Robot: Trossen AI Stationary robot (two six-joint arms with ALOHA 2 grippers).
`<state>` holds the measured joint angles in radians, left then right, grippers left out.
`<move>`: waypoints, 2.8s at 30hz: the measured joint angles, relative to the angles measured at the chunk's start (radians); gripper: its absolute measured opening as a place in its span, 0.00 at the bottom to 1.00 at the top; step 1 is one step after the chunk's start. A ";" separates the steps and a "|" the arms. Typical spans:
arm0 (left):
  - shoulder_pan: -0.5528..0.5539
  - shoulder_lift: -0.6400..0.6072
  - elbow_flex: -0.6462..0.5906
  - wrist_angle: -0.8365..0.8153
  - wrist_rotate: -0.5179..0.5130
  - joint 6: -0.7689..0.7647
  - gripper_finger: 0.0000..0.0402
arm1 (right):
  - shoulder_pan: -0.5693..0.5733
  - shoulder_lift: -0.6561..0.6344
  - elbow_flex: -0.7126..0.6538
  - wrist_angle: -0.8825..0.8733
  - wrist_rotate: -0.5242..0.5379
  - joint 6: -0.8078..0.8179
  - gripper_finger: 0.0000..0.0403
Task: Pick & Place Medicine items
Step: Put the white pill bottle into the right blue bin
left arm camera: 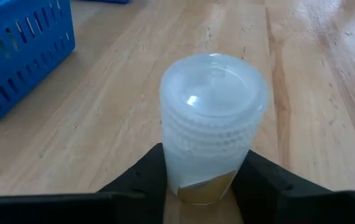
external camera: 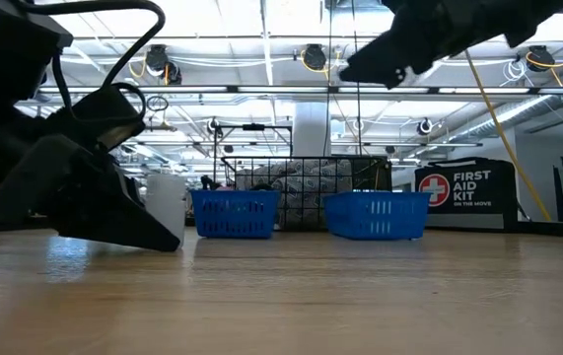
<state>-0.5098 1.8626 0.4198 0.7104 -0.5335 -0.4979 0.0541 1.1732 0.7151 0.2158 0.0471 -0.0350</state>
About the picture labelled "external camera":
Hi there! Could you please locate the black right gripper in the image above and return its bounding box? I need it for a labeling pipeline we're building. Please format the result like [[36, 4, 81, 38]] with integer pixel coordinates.
[[338, 0, 563, 90]]

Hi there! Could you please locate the silver ventilation duct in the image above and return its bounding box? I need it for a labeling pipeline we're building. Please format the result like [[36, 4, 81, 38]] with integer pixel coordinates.
[[448, 93, 558, 144]]

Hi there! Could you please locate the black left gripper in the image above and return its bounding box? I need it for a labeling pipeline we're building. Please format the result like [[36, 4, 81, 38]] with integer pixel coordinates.
[[0, 98, 182, 252]]

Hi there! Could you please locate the black first aid kit bag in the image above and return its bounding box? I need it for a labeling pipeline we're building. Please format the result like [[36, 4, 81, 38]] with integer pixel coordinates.
[[413, 157, 519, 231]]

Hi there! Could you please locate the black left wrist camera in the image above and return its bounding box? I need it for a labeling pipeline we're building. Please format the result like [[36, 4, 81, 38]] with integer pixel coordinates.
[[58, 83, 147, 152]]

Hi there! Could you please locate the white plastic pill bottle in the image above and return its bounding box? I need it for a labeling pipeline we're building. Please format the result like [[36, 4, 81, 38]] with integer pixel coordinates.
[[143, 173, 187, 248]]

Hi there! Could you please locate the black wire basket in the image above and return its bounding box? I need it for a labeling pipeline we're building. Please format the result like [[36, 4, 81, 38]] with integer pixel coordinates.
[[220, 155, 393, 232]]

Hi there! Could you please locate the white building column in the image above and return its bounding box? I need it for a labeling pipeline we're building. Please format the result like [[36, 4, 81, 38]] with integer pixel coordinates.
[[293, 102, 331, 159]]

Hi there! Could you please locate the black distant gantry frame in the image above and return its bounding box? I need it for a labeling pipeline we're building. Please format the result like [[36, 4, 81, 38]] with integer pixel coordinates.
[[211, 123, 295, 172]]

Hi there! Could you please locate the black ceiling cable reel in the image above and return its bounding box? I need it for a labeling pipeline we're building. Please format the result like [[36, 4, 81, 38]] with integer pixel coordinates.
[[205, 116, 224, 138], [415, 116, 435, 137], [303, 42, 329, 73], [526, 44, 557, 73], [144, 43, 182, 86]]

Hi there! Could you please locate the black left camera cable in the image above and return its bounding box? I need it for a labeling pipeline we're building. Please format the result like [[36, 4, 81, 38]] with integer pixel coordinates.
[[14, 0, 167, 124]]

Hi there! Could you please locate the blue plastic basket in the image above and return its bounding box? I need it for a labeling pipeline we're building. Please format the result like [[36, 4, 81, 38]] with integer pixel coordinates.
[[190, 189, 282, 240], [323, 190, 431, 242]]

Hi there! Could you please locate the yellow cable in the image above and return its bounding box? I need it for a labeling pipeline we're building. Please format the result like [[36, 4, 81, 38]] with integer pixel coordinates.
[[463, 48, 553, 223]]

